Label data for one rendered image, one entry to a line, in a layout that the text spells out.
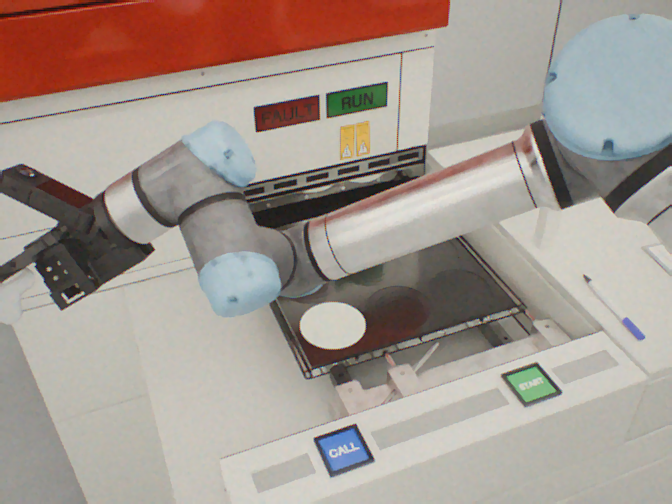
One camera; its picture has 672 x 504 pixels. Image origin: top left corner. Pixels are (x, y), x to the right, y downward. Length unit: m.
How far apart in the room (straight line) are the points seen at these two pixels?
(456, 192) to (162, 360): 0.62
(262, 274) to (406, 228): 0.17
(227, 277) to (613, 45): 0.39
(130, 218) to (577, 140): 0.44
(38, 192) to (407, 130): 0.74
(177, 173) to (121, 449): 1.02
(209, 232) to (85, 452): 1.01
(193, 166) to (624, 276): 0.69
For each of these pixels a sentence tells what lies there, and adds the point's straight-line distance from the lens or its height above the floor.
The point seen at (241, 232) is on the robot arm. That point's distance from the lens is 0.69.
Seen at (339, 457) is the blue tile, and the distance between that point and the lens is 0.84.
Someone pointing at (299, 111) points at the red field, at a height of 1.10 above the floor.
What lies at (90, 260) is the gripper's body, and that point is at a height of 1.17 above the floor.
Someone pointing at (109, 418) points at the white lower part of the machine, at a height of 0.48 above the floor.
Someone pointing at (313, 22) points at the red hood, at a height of 1.27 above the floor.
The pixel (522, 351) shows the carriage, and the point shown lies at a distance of 1.09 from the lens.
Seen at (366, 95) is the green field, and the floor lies 1.11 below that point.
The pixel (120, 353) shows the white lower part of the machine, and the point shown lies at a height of 0.66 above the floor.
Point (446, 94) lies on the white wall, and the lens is 3.27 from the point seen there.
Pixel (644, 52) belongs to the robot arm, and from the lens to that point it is 0.58.
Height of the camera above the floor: 1.65
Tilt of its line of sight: 38 degrees down
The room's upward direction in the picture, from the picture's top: 1 degrees counter-clockwise
